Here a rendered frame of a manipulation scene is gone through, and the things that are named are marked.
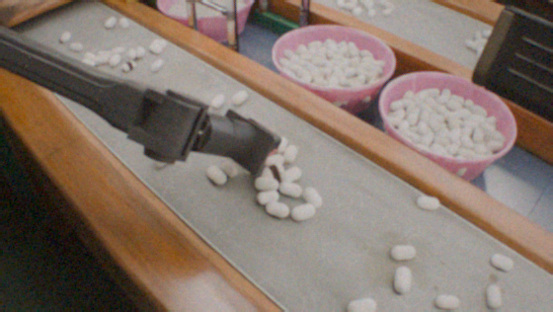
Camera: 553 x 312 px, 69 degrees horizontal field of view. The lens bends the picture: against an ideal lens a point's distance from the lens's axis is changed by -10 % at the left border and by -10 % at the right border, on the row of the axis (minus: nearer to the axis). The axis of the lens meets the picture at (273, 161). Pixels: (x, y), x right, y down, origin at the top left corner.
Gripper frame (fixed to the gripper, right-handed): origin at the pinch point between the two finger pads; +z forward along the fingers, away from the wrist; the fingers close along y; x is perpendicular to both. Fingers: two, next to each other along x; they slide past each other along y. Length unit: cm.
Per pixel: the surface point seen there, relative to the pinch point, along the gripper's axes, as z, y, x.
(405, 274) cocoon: -4.5, -29.9, 3.3
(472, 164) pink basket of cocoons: 16.4, -26.7, -13.9
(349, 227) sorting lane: -1.1, -18.7, 3.3
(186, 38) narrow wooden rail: 8.9, 40.3, -8.4
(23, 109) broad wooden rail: -21, 44, 18
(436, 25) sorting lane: 51, 4, -42
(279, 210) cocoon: -6.7, -10.1, 5.9
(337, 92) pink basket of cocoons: 14.6, 2.1, -13.3
